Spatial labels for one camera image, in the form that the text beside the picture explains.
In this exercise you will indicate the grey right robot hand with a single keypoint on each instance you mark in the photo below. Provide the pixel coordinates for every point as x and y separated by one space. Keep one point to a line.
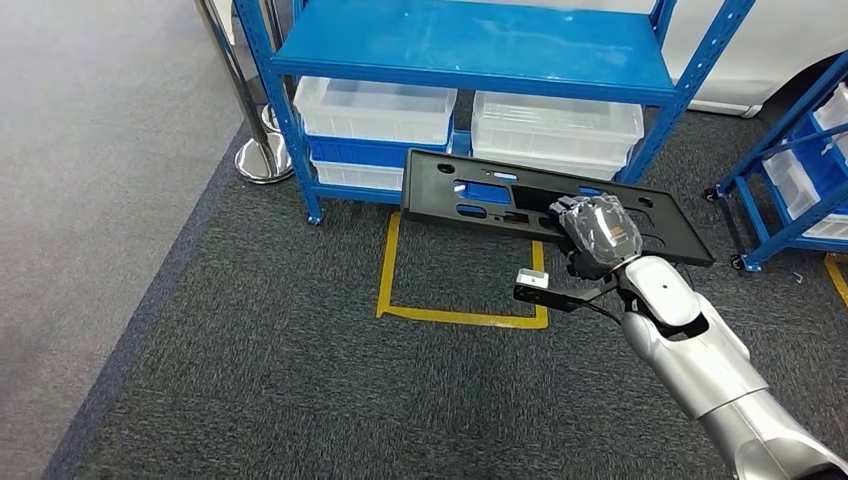
603 232

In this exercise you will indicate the black plastic plate bracket part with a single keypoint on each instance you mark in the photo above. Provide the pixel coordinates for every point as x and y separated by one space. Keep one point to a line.
430 192

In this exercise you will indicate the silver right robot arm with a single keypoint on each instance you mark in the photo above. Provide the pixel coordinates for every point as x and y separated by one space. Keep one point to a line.
702 358

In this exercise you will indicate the blue metal shelf rack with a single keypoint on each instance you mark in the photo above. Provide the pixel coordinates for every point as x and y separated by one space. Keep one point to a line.
464 46

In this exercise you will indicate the blue wheeled bin rack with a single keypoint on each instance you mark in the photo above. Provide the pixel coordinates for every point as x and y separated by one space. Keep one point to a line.
745 218

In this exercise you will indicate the yellow floor tape square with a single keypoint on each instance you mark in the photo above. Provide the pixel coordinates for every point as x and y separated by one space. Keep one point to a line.
836 278
464 316

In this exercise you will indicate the white car with red stripe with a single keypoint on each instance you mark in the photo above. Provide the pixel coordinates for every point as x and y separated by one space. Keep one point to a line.
762 53

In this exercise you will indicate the clear white plastic bin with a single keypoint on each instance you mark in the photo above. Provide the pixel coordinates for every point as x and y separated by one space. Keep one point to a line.
371 109

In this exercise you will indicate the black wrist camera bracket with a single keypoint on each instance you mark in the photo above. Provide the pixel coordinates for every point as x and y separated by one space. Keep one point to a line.
556 299

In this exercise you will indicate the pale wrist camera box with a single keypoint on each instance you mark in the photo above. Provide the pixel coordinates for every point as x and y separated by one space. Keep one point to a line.
532 279

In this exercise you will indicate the chrome stanchion post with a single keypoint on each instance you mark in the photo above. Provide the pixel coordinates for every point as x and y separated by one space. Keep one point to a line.
265 162
270 119

